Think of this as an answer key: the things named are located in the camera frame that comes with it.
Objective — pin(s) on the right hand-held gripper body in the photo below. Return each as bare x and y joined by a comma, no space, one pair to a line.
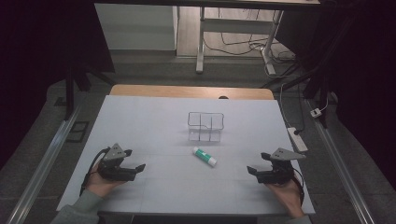
280,169

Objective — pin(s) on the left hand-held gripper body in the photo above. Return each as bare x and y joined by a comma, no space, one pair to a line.
115,153

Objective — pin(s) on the green and white glue stick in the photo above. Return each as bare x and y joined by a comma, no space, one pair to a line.
204,156

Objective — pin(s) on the clear acrylic organizer box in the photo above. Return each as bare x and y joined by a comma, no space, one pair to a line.
205,130

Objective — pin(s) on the person's right hand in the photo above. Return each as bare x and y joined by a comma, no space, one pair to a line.
288,196

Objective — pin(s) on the person's left hand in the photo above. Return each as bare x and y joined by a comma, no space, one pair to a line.
98,185

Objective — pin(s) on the white power strip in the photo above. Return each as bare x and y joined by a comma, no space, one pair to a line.
298,141

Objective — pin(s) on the white table cover sheet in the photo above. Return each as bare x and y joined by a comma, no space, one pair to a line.
155,124

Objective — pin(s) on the black floor socket plate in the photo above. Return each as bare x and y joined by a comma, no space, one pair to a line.
77,131

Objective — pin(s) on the black metal stand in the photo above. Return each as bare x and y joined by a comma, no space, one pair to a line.
70,93
320,84

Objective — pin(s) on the white cabinet panel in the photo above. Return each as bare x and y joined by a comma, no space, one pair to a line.
134,28

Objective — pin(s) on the aluminium floor rail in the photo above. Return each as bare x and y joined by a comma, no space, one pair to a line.
342,168
46,158

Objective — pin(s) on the white desk frame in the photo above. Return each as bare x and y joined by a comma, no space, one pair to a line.
236,26

